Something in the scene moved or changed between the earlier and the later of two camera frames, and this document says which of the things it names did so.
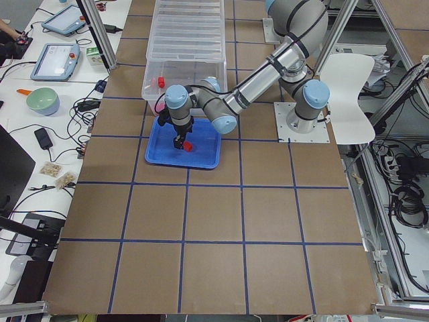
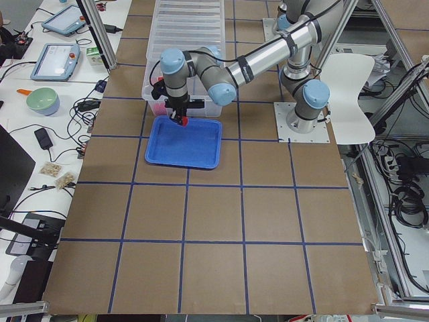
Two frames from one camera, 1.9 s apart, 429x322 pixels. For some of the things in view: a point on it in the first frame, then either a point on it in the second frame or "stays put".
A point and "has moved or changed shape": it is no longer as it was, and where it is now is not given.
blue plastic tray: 206,145 stays put
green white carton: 94,56 stays put
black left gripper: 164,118 → 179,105
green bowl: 43,100 stays put
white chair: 346,74 stays put
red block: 188,146 has moved or changed shape
